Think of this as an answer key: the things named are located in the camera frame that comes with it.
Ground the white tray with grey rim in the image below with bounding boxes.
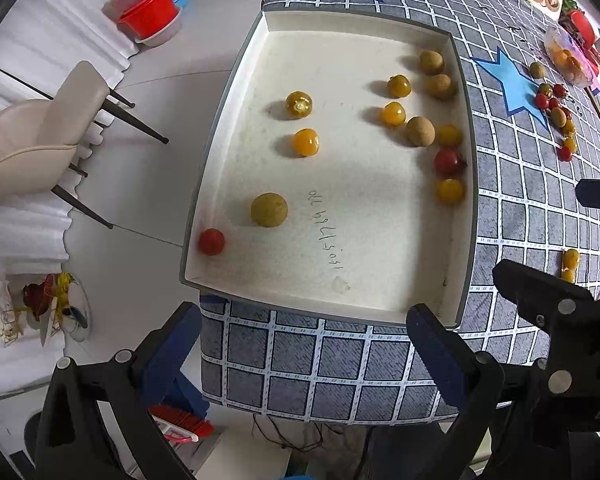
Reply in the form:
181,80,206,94
179,7,478,330

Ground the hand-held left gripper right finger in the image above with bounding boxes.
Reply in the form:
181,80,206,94
406,303,542,480

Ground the clear plastic bowl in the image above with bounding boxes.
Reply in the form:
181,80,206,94
544,26,600,86

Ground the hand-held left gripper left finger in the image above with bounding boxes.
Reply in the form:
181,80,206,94
34,301,203,480

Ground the black cable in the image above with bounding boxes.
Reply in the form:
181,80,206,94
252,415,326,452

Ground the dish with colourful scraps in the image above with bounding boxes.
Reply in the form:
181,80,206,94
0,270,91,348

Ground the blue plastic object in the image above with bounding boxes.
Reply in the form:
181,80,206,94
172,375,209,417

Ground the red plastic bowl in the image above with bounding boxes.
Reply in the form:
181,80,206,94
117,0,182,41

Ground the beige chair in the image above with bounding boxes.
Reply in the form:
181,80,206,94
0,60,170,231

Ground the grey checked star-print tablecloth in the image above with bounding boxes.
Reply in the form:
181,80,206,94
200,0,600,426

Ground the red brush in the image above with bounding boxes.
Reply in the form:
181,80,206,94
147,402,214,443

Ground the yellow-green cherry tomato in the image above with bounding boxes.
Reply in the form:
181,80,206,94
285,91,314,120

